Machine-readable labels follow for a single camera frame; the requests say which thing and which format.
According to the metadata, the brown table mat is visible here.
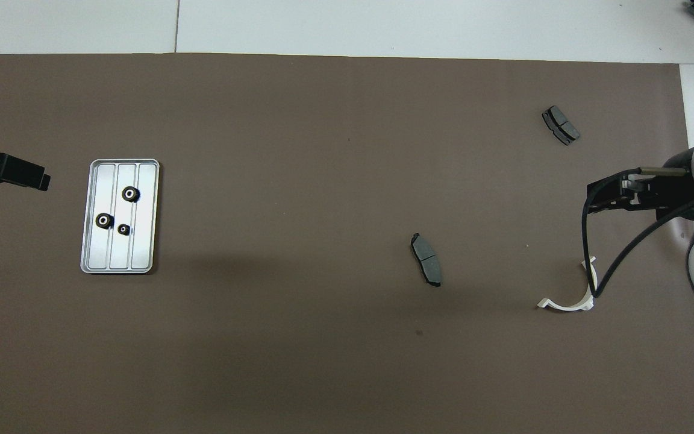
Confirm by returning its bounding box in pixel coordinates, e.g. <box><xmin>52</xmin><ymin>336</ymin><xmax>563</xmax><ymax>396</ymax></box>
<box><xmin>0</xmin><ymin>53</ymin><xmax>694</xmax><ymax>434</ymax></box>

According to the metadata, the white curved plastic bracket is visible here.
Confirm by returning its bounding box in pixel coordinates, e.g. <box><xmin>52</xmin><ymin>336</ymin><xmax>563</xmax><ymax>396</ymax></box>
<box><xmin>537</xmin><ymin>256</ymin><xmax>599</xmax><ymax>312</ymax></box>

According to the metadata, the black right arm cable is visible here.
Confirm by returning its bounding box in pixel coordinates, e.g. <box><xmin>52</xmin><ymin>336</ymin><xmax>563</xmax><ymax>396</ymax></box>
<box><xmin>582</xmin><ymin>166</ymin><xmax>694</xmax><ymax>300</ymax></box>

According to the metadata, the long dark brake pad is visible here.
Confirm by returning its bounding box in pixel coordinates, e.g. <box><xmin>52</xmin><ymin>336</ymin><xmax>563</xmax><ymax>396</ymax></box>
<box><xmin>410</xmin><ymin>232</ymin><xmax>443</xmax><ymax>288</ymax></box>

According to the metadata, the silver metal tray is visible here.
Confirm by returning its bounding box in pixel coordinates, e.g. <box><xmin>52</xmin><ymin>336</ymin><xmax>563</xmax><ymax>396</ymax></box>
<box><xmin>80</xmin><ymin>159</ymin><xmax>160</xmax><ymax>275</ymax></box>

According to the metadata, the short dark brake pad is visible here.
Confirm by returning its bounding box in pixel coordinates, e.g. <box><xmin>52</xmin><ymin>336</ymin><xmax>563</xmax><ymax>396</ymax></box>
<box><xmin>542</xmin><ymin>105</ymin><xmax>581</xmax><ymax>146</ymax></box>

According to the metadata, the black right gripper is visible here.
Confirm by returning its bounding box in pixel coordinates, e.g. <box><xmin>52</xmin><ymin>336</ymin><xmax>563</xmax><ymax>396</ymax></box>
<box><xmin>586</xmin><ymin>151</ymin><xmax>694</xmax><ymax>222</ymax></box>

